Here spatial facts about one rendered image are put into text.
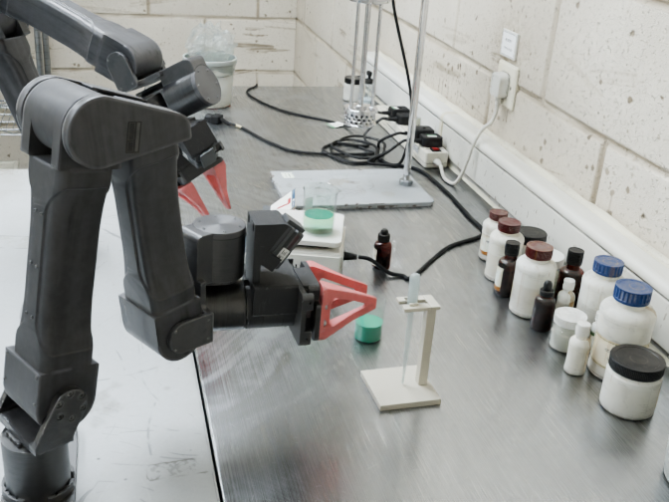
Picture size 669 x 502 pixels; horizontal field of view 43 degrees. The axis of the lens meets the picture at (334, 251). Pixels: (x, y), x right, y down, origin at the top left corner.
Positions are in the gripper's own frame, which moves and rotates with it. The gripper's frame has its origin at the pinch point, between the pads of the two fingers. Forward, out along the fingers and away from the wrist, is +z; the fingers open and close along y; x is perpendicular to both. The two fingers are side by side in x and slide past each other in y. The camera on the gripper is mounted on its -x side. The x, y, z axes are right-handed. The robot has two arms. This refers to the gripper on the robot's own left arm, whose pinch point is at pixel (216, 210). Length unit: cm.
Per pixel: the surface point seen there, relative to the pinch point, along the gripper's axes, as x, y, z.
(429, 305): -37.7, 6.3, 14.8
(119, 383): -18.6, -27.1, 6.6
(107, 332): -6.3, -23.8, 3.9
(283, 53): 215, 120, 13
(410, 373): -31.1, 2.5, 24.4
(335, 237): -8.6, 11.4, 11.6
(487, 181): 16, 56, 30
